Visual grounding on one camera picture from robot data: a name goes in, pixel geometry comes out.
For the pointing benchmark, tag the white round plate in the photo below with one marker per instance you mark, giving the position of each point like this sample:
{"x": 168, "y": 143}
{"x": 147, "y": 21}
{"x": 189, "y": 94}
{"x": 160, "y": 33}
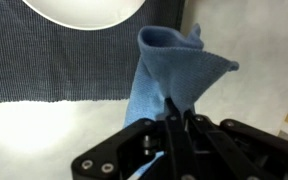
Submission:
{"x": 84, "y": 13}

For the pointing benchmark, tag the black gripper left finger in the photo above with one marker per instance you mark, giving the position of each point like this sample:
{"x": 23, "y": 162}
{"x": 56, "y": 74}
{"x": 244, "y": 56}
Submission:
{"x": 177, "y": 143}

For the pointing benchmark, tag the dark blue placemat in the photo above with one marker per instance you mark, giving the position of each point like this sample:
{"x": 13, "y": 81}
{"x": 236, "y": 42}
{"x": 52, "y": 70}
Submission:
{"x": 50, "y": 66}

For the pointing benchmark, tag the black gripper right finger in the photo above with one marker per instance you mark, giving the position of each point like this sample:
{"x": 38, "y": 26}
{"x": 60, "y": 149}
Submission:
{"x": 217, "y": 146}

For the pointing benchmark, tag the blue cloth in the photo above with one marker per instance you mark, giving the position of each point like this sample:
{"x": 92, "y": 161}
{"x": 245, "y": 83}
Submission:
{"x": 177, "y": 73}

